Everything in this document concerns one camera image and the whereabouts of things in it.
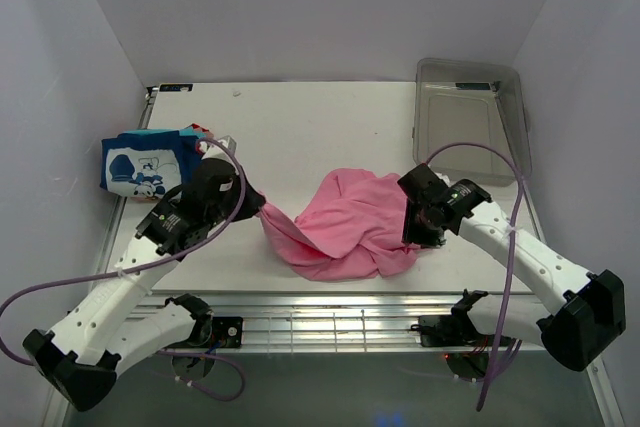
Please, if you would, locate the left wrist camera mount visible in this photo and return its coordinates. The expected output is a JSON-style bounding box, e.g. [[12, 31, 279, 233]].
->
[[195, 136, 236, 160]]

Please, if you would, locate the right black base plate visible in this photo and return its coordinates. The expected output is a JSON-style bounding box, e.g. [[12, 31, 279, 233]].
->
[[410, 315, 493, 347]]

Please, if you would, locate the aluminium rail frame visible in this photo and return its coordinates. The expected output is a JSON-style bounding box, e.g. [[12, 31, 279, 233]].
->
[[57, 291, 601, 356]]

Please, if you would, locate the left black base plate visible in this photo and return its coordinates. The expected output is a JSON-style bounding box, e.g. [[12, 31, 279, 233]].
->
[[187, 316, 244, 351]]

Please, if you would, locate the folded blue printed t shirt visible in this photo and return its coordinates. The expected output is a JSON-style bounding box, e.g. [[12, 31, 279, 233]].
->
[[100, 127, 204, 200]]

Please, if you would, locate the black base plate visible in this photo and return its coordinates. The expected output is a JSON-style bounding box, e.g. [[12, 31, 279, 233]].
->
[[410, 315, 493, 347], [187, 316, 244, 351]]

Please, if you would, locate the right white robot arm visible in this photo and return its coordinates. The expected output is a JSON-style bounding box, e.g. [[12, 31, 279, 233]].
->
[[398, 164, 626, 372]]

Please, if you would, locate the clear plastic bin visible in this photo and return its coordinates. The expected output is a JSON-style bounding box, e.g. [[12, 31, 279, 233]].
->
[[413, 58, 532, 187]]

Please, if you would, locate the pink t shirt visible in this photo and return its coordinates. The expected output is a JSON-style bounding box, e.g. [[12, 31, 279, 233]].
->
[[259, 168, 420, 282]]

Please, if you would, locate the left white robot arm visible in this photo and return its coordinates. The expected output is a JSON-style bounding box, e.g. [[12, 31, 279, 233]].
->
[[23, 157, 265, 412]]

